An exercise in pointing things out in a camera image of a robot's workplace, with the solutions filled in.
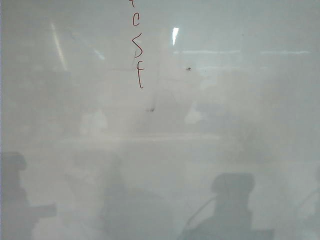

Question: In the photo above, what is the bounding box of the white glossy whiteboard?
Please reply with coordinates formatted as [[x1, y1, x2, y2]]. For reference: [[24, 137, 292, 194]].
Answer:
[[0, 0, 320, 240]]

